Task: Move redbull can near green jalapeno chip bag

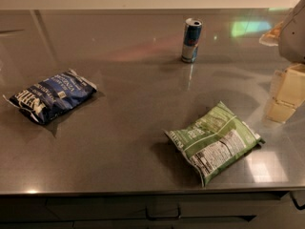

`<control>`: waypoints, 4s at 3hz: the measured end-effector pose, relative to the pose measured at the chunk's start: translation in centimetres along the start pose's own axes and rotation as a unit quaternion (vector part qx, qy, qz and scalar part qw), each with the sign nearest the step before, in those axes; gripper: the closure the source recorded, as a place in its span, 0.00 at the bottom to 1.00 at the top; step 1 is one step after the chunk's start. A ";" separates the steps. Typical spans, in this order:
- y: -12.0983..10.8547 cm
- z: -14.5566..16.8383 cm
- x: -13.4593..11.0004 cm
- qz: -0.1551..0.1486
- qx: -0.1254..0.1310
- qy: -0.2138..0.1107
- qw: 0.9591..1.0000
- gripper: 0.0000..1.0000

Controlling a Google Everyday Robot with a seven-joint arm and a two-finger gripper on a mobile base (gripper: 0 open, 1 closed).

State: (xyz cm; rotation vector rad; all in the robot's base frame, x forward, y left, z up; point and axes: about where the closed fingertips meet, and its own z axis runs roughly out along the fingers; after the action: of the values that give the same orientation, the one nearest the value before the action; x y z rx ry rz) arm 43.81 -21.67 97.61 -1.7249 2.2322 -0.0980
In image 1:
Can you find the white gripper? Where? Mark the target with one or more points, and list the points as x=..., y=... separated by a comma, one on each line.
x=294, y=37

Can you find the redbull can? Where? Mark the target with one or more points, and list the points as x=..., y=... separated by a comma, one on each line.
x=192, y=31

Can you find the green jalapeno chip bag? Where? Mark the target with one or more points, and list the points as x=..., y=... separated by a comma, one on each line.
x=214, y=141

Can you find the blue kettle chip bag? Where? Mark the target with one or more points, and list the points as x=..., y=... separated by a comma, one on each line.
x=56, y=95

